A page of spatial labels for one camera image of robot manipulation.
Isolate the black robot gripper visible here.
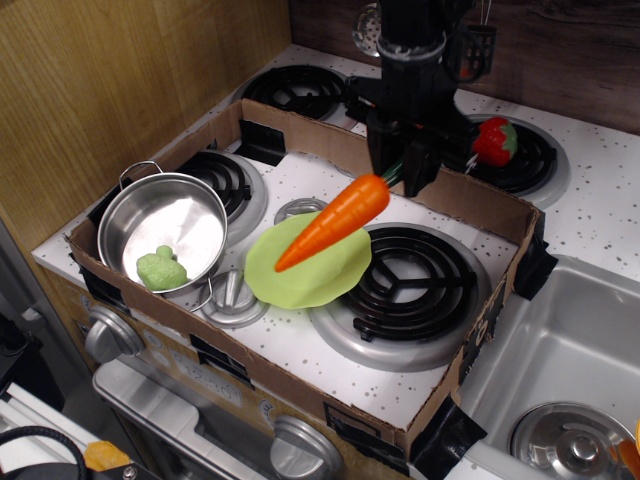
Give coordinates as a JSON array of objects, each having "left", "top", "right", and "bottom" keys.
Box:
[{"left": 344, "top": 29, "right": 478, "bottom": 198}]

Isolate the orange toy carrot green top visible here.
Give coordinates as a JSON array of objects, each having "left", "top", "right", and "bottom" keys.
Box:
[{"left": 274, "top": 160, "right": 403, "bottom": 273}]

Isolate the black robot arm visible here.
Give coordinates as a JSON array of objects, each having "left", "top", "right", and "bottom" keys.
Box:
[{"left": 345, "top": 1, "right": 479, "bottom": 197}]

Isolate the light green plastic plate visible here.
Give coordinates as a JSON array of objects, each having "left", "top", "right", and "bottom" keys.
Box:
[{"left": 244, "top": 213, "right": 372, "bottom": 309}]

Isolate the red toy strawberry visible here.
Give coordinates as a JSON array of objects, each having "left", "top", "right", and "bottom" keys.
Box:
[{"left": 473, "top": 117, "right": 518, "bottom": 167}]

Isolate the silver stovetop knob middle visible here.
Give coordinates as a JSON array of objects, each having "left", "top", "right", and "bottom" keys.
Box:
[{"left": 274, "top": 197, "right": 327, "bottom": 225}]

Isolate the silver stovetop knob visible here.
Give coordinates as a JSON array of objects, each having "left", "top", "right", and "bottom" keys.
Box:
[
  {"left": 199, "top": 269, "right": 269, "bottom": 329},
  {"left": 274, "top": 197, "right": 327, "bottom": 225}
]

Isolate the hanging steel strainer ladle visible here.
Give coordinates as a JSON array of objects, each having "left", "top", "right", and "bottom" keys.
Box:
[{"left": 352, "top": 2, "right": 381, "bottom": 58}]

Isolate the hanging steel slotted spatula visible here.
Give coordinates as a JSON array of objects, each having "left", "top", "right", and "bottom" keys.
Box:
[{"left": 458, "top": 1, "right": 498, "bottom": 84}]

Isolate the back right black burner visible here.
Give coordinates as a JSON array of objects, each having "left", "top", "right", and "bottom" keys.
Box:
[{"left": 470, "top": 116, "right": 571, "bottom": 210}]

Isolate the front right black burner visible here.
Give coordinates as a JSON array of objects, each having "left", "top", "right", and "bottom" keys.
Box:
[{"left": 310, "top": 222, "right": 492, "bottom": 372}]

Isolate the brown cardboard fence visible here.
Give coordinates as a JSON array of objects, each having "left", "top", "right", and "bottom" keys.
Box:
[{"left": 68, "top": 100, "right": 545, "bottom": 479}]

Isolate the front left black burner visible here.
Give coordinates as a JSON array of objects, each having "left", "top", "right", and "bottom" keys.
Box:
[{"left": 178, "top": 149, "right": 268, "bottom": 247}]

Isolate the silver stovetop knob front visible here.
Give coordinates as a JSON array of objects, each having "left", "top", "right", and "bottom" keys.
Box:
[{"left": 199, "top": 269, "right": 269, "bottom": 329}]

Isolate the grey sink basin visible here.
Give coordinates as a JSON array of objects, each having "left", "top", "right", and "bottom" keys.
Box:
[{"left": 460, "top": 257, "right": 639, "bottom": 479}]

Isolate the small steel pot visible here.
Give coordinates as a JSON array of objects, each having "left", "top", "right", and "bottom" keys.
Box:
[{"left": 97, "top": 160, "right": 228, "bottom": 312}]

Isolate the green toy broccoli piece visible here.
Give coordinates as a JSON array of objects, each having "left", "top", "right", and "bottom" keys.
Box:
[{"left": 136, "top": 245, "right": 188, "bottom": 292}]

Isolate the silver oven knob right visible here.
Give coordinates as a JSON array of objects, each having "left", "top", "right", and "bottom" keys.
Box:
[{"left": 270, "top": 415, "right": 343, "bottom": 480}]

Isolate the silver oven knob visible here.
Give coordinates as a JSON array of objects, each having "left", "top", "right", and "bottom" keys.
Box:
[
  {"left": 270, "top": 415, "right": 343, "bottom": 480},
  {"left": 85, "top": 306, "right": 145, "bottom": 364}
]

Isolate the silver oven knob left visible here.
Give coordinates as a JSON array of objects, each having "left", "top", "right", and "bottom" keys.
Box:
[{"left": 85, "top": 306, "right": 145, "bottom": 364}]

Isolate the yellow crumpled object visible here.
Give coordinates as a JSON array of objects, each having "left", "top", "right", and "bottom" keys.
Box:
[{"left": 83, "top": 440, "right": 131, "bottom": 472}]

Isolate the silver oven door handle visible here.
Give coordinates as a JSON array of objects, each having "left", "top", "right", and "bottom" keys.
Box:
[{"left": 93, "top": 360, "right": 276, "bottom": 479}]

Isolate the black cable loop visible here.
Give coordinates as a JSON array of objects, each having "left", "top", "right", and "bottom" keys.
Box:
[{"left": 0, "top": 425, "right": 89, "bottom": 480}]

